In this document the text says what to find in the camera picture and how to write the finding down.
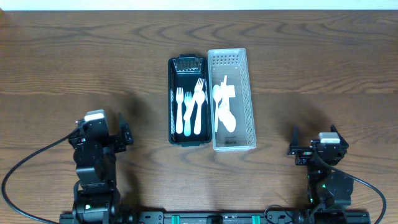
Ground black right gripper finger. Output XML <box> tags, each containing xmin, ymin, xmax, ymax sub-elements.
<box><xmin>289</xmin><ymin>125</ymin><xmax>299</xmax><ymax>150</ymax></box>
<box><xmin>330</xmin><ymin>124</ymin><xmax>349</xmax><ymax>146</ymax></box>

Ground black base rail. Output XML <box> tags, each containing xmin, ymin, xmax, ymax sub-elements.
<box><xmin>58</xmin><ymin>205</ymin><xmax>371</xmax><ymax>224</ymax></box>

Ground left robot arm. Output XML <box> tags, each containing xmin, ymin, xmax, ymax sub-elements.
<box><xmin>59</xmin><ymin>110</ymin><xmax>136</xmax><ymax>223</ymax></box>

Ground black plastic basket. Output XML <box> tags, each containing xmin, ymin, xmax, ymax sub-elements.
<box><xmin>168</xmin><ymin>54</ymin><xmax>212</xmax><ymax>147</ymax></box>

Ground white label sticker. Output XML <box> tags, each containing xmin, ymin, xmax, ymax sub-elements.
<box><xmin>226</xmin><ymin>85</ymin><xmax>236</xmax><ymax>98</ymax></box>

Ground white plastic spoon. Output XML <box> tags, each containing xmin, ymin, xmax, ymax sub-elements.
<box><xmin>194</xmin><ymin>90</ymin><xmax>205</xmax><ymax>135</ymax></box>
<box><xmin>218</xmin><ymin>103</ymin><xmax>236</xmax><ymax>133</ymax></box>
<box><xmin>221</xmin><ymin>75</ymin><xmax>228</xmax><ymax>91</ymax></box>
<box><xmin>213</xmin><ymin>85</ymin><xmax>222</xmax><ymax>132</ymax></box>
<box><xmin>221</xmin><ymin>87</ymin><xmax>230</xmax><ymax>110</ymax></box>

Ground clear plastic basket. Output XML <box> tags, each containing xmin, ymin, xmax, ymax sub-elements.
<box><xmin>208</xmin><ymin>48</ymin><xmax>256</xmax><ymax>152</ymax></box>

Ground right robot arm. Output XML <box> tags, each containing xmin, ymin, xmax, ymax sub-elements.
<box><xmin>287</xmin><ymin>125</ymin><xmax>353</xmax><ymax>223</ymax></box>

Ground white plastic fork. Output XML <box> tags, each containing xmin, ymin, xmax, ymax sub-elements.
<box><xmin>183</xmin><ymin>78</ymin><xmax>205</xmax><ymax>121</ymax></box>
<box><xmin>175</xmin><ymin>87</ymin><xmax>184</xmax><ymax>134</ymax></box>
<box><xmin>183</xmin><ymin>91</ymin><xmax>192</xmax><ymax>137</ymax></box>

